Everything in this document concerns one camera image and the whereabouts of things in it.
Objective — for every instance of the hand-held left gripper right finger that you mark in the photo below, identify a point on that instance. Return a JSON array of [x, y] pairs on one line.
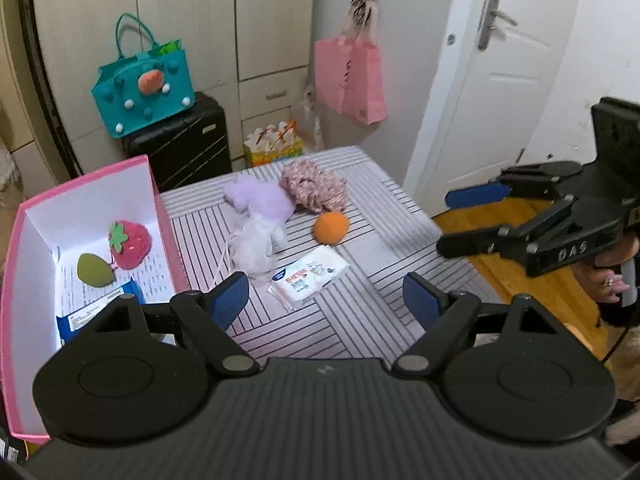
[[422, 297]]

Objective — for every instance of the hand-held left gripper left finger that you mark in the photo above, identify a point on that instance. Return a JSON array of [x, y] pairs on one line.
[[230, 300]]

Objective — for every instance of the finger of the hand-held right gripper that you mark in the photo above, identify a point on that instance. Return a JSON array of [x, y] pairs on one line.
[[470, 245], [475, 196]]

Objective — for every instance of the white fluffy mesh puff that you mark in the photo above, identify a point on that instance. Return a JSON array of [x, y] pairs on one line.
[[255, 250]]

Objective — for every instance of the white tissue pack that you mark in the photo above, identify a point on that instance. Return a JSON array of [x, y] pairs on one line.
[[307, 275]]

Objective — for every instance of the purple plush toy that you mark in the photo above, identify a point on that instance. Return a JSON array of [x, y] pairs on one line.
[[260, 200]]

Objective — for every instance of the red strawberry plush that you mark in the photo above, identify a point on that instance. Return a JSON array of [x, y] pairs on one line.
[[132, 250]]

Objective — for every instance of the orange ball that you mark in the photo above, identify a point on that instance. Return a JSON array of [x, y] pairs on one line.
[[331, 227]]

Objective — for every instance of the pink floral cloth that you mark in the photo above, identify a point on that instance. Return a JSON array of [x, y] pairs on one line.
[[315, 187]]

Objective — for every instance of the blue wet wipes pack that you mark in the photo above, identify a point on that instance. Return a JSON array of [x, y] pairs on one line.
[[85, 317]]

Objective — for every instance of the pink cardboard box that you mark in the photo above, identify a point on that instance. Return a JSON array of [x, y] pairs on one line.
[[75, 210]]

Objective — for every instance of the person's right hand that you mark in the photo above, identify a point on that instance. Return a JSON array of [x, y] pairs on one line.
[[600, 280]]

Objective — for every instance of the striped tablecloth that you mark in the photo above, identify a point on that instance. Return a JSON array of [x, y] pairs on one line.
[[350, 310]]

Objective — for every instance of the printed paper sheet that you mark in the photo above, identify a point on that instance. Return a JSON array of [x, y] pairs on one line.
[[150, 270]]

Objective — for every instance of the white door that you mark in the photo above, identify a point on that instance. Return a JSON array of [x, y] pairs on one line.
[[500, 110]]

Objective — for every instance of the flower print gift bag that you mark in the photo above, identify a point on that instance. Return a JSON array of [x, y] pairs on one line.
[[275, 152]]

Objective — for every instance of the black suitcase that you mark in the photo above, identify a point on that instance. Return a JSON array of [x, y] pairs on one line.
[[185, 150]]

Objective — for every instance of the pink paper bag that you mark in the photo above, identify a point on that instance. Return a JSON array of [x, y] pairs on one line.
[[360, 85]]

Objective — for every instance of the white refrigerator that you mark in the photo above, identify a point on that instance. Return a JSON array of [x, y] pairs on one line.
[[410, 35]]

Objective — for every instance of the clear plastic bag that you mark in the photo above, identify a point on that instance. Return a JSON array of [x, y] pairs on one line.
[[312, 110]]

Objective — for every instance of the teal felt tote bag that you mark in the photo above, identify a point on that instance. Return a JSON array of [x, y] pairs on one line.
[[120, 100]]

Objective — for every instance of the beige wardrobe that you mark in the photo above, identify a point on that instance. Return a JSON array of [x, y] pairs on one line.
[[200, 20]]

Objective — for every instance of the black clothes rack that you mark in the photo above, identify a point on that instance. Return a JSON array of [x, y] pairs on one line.
[[37, 60]]

